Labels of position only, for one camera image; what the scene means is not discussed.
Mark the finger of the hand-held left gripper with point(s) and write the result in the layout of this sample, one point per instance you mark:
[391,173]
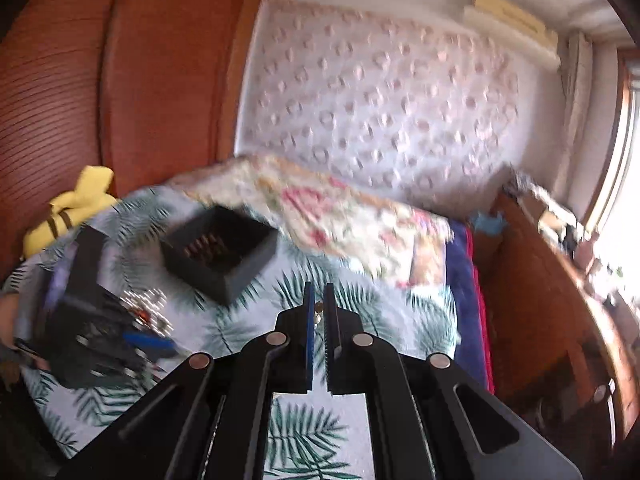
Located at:
[150,342]

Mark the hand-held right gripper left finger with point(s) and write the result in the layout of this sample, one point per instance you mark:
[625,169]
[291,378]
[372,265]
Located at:
[309,340]

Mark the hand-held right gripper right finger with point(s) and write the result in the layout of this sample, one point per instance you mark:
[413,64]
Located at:
[328,345]

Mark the small gold jewelry piece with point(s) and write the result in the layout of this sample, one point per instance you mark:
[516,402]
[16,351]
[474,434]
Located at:
[318,313]

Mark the pile of shiny jewelry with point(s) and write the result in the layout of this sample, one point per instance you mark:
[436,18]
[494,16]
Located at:
[147,307]

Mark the black square jewelry box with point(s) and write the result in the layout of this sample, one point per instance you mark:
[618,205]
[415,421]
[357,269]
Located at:
[225,260]

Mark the person's left forearm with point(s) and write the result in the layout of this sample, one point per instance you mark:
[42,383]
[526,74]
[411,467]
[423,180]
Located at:
[9,325]

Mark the leaf print bedsheet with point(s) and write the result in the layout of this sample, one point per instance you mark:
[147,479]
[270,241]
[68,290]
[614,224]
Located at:
[260,305]

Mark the yellow plush toy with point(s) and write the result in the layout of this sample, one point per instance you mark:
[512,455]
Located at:
[70,210]

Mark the floral quilt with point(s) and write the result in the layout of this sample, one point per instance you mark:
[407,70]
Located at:
[340,215]

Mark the blue blanket with red edge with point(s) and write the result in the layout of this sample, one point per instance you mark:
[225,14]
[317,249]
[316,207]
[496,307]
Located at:
[467,310]

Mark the small light blue object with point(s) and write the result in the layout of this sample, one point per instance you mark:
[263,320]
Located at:
[487,224]

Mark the wooden desk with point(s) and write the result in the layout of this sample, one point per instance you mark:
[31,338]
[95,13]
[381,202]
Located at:
[540,310]

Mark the clutter on desk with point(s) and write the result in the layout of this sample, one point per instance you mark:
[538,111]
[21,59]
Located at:
[555,220]

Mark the window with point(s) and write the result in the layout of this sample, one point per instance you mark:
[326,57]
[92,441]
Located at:
[620,170]

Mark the pale curtain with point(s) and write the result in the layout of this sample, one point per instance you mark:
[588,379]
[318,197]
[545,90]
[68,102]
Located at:
[575,110]

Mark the white air conditioner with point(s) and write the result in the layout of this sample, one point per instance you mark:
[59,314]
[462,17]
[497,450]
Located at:
[515,25]

